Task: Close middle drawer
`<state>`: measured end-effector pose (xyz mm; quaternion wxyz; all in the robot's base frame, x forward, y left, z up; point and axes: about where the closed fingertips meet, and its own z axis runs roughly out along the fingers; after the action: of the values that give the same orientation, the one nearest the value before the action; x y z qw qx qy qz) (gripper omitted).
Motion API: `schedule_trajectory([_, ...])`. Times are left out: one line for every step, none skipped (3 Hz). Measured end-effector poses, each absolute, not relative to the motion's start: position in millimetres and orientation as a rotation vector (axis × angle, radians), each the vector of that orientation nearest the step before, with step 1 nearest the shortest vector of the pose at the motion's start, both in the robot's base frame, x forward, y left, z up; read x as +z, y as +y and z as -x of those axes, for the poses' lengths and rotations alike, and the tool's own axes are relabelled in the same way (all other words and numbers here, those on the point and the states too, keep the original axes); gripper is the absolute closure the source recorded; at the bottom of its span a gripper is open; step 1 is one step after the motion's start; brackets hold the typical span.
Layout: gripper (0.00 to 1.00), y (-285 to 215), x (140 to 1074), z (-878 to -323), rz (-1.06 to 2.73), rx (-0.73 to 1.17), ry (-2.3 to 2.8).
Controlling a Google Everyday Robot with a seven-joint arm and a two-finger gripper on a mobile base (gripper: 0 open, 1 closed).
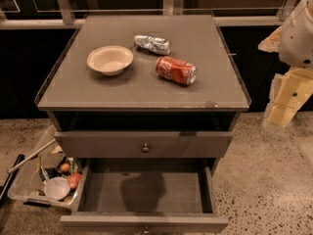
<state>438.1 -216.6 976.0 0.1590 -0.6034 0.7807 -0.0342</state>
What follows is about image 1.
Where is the grey drawer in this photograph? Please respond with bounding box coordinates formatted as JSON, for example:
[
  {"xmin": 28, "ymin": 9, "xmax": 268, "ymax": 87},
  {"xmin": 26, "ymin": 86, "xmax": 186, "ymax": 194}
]
[
  {"xmin": 55, "ymin": 131, "xmax": 233, "ymax": 159},
  {"xmin": 61, "ymin": 159, "xmax": 229, "ymax": 234}
]

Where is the crushed silver can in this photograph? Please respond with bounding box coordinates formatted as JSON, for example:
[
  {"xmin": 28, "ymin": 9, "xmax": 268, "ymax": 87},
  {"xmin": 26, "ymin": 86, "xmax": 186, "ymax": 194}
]
[{"xmin": 134, "ymin": 34, "xmax": 171, "ymax": 56}]

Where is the red apple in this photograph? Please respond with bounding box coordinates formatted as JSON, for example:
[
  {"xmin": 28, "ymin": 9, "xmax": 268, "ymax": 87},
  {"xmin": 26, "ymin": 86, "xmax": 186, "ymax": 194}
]
[{"xmin": 67, "ymin": 172, "xmax": 82, "ymax": 189}]

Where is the orange fruit in bin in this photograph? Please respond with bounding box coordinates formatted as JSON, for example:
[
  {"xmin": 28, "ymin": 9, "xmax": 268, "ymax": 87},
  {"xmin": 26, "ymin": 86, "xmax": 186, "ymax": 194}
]
[{"xmin": 60, "ymin": 163, "xmax": 70, "ymax": 172}]

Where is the clear plastic bin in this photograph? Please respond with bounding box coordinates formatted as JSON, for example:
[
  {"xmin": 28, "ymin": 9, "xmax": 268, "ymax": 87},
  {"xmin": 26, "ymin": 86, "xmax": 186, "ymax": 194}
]
[{"xmin": 8, "ymin": 126, "xmax": 79, "ymax": 210}]

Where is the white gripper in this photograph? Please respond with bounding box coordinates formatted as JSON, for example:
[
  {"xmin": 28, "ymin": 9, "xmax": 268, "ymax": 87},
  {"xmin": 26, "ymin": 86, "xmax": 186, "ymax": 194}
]
[{"xmin": 258, "ymin": 26, "xmax": 313, "ymax": 127}]

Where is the grey drawer cabinet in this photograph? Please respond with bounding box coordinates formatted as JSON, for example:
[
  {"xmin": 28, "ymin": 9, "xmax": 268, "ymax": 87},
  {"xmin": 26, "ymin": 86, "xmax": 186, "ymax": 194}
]
[{"xmin": 34, "ymin": 14, "xmax": 252, "ymax": 178}]

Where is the beige paper bowl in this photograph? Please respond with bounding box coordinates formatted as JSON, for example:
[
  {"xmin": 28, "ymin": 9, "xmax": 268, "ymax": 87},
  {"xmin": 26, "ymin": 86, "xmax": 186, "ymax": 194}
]
[{"xmin": 87, "ymin": 46, "xmax": 134, "ymax": 76}]

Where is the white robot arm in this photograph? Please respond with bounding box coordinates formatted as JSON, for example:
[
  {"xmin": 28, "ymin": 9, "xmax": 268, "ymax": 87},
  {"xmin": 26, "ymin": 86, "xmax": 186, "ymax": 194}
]
[{"xmin": 258, "ymin": 0, "xmax": 313, "ymax": 128}]

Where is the red soda can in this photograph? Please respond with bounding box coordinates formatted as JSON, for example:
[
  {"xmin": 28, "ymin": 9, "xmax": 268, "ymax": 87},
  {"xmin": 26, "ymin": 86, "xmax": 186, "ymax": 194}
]
[{"xmin": 156, "ymin": 56, "xmax": 197, "ymax": 85}]

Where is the metal railing frame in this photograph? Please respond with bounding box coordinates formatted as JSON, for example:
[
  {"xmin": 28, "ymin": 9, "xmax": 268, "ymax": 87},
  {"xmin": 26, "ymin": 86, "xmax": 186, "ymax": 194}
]
[{"xmin": 0, "ymin": 0, "xmax": 300, "ymax": 29}]

